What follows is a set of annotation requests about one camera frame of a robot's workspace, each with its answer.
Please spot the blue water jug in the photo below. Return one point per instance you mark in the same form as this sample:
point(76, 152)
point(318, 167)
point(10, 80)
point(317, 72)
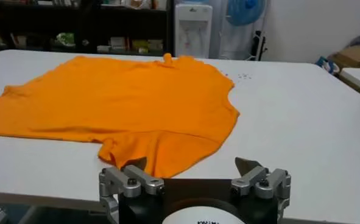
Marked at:
point(243, 12)

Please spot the green produce bag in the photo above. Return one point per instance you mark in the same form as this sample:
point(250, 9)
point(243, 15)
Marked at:
point(65, 39)

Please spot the large cardboard box with flap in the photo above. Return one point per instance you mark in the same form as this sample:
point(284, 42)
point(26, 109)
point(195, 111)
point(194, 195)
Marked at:
point(354, 56)

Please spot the yellow green carton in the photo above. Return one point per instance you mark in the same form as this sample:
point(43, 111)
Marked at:
point(147, 45)

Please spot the white water dispenser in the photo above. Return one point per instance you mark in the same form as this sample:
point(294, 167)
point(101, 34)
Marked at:
point(193, 36)

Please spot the orange t-shirt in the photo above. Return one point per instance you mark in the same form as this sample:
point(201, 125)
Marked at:
point(122, 103)

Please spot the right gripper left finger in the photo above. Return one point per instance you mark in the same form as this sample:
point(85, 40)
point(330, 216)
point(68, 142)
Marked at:
point(128, 182)

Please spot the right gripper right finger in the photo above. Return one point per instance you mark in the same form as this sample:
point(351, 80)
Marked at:
point(268, 182)

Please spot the black shelving unit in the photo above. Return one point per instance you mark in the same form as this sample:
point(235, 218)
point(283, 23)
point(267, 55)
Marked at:
point(106, 18)

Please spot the black folded stand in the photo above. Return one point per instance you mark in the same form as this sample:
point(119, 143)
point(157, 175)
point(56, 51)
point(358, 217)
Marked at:
point(258, 45)

